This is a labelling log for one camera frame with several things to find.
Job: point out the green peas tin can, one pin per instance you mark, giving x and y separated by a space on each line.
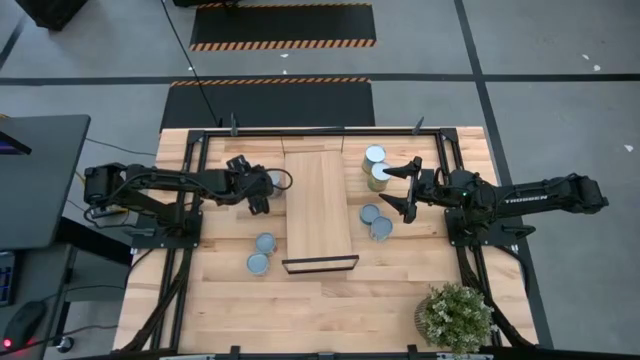
258 263

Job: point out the black monitor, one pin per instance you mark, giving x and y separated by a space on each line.
40 180

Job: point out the black striped-edge floor mat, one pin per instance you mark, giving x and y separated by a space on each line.
282 25
270 102

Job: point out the tomatoes tin can red label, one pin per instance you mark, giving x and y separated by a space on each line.
266 243

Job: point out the short can yellow teal label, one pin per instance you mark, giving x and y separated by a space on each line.
369 213

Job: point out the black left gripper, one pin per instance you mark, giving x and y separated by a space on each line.
250 185

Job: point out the white can vegetable drawings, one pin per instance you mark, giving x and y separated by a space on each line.
381 227

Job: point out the black box on floor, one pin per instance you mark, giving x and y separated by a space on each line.
50 12

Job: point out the potted green plant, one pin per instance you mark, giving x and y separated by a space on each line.
457 317

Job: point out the wooden shelf black metal frame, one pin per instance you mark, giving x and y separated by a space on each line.
317 200

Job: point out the black aluminium rig frame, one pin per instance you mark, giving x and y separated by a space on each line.
320 132

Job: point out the dark desk monitor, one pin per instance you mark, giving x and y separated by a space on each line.
12 142

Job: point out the grey desk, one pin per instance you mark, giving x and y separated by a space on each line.
35 280

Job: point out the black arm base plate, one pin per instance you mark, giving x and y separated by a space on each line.
165 235
482 230

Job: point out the black desk foot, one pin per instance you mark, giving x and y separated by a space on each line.
65 344

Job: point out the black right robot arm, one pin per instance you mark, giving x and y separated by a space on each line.
525 197

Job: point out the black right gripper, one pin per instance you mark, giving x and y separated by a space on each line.
427 187

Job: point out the black keyboard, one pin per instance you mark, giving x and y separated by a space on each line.
6 277

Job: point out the black computer mouse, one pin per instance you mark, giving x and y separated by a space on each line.
24 322

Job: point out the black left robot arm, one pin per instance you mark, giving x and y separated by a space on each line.
165 177

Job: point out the black power adapter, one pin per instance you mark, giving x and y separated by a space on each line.
102 212

